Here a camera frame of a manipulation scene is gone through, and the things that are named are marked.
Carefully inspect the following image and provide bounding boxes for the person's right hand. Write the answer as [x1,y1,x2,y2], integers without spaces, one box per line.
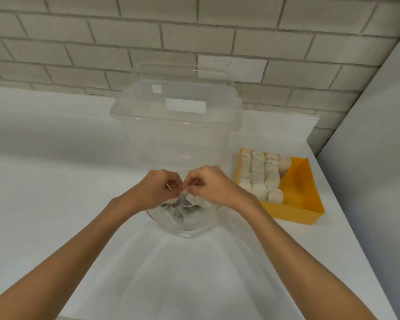
[183,165,251,211]

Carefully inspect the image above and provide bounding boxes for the person's left hand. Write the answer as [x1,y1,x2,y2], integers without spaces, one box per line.
[133,169,184,211]

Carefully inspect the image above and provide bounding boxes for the white tea bag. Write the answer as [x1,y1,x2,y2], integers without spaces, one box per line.
[167,183,202,211]

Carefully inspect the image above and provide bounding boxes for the person's left forearm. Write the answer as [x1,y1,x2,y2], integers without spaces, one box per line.
[0,188,154,320]

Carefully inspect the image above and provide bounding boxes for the person's right forearm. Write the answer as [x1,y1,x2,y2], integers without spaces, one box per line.
[220,193,379,320]

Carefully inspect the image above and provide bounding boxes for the pile of torn tea bags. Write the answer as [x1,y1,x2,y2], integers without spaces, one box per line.
[160,200,210,221]

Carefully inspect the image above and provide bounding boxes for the round glass bowl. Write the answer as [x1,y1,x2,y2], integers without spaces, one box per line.
[146,196,221,238]

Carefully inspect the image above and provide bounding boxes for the clear plastic storage container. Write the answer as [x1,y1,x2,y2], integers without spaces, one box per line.
[110,79,243,172]

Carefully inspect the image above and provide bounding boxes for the yellow plastic tray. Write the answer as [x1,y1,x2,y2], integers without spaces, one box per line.
[235,148,325,226]

